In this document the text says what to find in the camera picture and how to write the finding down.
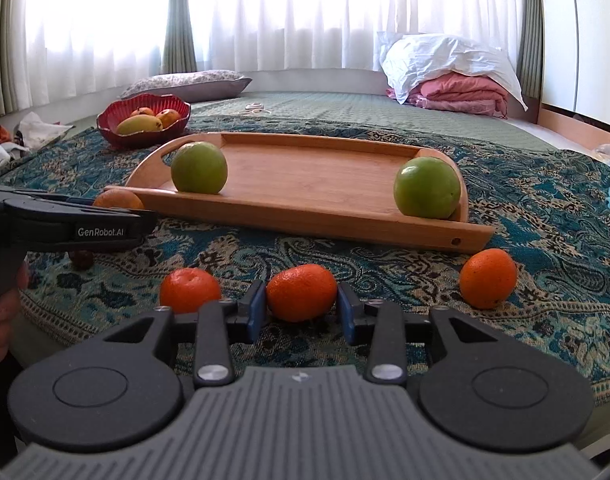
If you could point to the yellow mango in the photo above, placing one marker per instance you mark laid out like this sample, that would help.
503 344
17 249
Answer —
137 125

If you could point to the white sheer curtain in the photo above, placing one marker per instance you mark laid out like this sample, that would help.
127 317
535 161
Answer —
310 10

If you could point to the smooth green apple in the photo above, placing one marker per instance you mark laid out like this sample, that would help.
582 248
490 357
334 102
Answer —
427 187

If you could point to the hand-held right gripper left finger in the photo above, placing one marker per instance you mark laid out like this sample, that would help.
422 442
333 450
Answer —
256 310

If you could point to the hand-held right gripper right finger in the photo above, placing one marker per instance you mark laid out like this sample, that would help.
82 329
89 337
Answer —
346 312

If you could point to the small orange-red mango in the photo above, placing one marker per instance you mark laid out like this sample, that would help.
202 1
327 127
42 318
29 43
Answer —
169 117

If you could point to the wooden serving tray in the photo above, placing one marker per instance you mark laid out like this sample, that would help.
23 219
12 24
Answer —
310 180

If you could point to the teal paisley blanket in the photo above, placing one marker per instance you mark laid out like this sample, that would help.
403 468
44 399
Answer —
545 240

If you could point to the floral grey pillow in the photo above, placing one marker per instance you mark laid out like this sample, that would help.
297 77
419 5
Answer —
185 85

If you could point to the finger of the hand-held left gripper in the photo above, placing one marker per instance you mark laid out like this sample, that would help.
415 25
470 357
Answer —
120 214

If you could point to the person's left hand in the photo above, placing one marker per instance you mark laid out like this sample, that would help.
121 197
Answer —
2 325

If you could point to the speckled green citrus fruit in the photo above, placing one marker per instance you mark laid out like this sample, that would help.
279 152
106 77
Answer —
199 167

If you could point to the crumpled white paper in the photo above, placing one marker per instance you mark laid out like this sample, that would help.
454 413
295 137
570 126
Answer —
40 130

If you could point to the white duvet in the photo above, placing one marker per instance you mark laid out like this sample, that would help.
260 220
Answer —
445 57

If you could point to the large dull orange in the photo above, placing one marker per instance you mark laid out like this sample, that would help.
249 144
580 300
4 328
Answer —
117 199

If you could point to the round orange-red fruit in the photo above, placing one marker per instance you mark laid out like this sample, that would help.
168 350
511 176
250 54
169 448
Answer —
145 111

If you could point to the white wardrobe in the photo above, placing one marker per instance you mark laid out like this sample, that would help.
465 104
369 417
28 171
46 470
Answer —
585 35

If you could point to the green quilted bedspread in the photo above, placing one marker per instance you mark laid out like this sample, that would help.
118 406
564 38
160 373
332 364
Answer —
335 107

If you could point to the folded pink blanket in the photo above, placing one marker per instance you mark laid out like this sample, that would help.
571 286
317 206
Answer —
460 92

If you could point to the small orange mandarin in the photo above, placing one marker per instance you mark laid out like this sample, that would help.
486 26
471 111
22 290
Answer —
190 290
301 292
487 279

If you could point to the small brown fruit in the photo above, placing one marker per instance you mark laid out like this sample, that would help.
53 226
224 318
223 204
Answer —
81 260

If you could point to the red ribbed glass bowl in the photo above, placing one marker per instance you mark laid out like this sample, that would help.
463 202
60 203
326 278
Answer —
135 137

